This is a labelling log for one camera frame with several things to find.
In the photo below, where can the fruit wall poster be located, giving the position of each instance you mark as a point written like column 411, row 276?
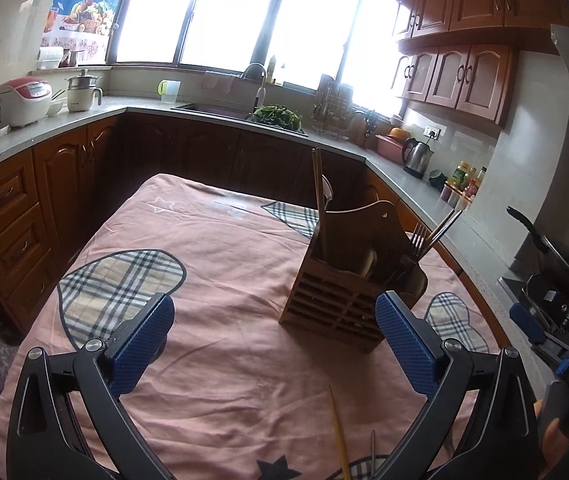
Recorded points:
column 89, row 10

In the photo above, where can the pink plastic container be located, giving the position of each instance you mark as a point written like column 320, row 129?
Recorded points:
column 389, row 151

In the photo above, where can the white bowl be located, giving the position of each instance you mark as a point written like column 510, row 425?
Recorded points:
column 54, row 108

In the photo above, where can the person's right hand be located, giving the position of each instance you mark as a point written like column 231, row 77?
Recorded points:
column 556, row 442

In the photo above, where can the wooden spoon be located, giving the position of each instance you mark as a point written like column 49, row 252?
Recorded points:
column 369, row 262

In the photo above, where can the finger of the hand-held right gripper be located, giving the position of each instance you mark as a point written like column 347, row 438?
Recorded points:
column 526, row 322
column 563, row 365

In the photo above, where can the wooden lower cabinets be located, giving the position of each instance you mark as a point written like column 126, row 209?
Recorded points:
column 9, row 210

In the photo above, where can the pink printed tablecloth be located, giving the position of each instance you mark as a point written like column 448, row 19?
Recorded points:
column 224, row 310

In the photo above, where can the wall socket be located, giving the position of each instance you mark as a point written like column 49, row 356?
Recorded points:
column 433, row 133

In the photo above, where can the kitchen sink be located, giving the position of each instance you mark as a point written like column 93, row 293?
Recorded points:
column 214, row 109

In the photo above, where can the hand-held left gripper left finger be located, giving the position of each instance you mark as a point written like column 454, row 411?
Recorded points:
column 139, row 345

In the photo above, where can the green vegetables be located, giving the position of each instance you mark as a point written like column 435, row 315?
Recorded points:
column 277, row 116

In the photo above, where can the white electric pot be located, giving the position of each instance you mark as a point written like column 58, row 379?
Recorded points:
column 84, row 95

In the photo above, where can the grey countertop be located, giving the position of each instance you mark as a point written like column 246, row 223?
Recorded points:
column 104, row 107

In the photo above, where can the yellow bottle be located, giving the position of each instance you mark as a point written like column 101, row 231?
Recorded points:
column 271, row 69

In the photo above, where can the kitchen faucet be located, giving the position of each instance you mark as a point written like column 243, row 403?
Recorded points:
column 260, row 95

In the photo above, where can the steel electric kettle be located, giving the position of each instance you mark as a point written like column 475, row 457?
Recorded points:
column 417, row 157

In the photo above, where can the pitcher with green lid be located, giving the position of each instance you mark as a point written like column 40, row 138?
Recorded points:
column 170, row 91

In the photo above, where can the black frying pan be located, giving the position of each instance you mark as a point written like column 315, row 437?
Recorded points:
column 559, row 260

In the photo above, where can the metal chopstick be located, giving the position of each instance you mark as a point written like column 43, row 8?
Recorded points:
column 373, row 452
column 439, row 234
column 448, row 227

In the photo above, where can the metal dish rack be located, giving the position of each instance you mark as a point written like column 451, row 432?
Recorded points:
column 334, row 110

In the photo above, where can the wooden utensil holder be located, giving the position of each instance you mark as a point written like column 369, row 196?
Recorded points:
column 334, row 300

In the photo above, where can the kitchen window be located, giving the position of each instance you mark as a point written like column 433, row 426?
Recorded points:
column 234, row 10

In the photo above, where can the red sauce bottle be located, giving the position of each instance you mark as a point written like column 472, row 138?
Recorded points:
column 474, row 185

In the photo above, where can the white and red rice cooker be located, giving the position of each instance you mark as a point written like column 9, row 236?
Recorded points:
column 22, row 102

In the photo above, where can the green mug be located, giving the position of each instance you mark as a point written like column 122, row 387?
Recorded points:
column 436, row 180

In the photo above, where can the pink dish cloth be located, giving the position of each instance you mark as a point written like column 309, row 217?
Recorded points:
column 219, row 81

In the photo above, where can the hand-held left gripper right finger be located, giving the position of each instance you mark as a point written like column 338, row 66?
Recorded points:
column 409, row 345

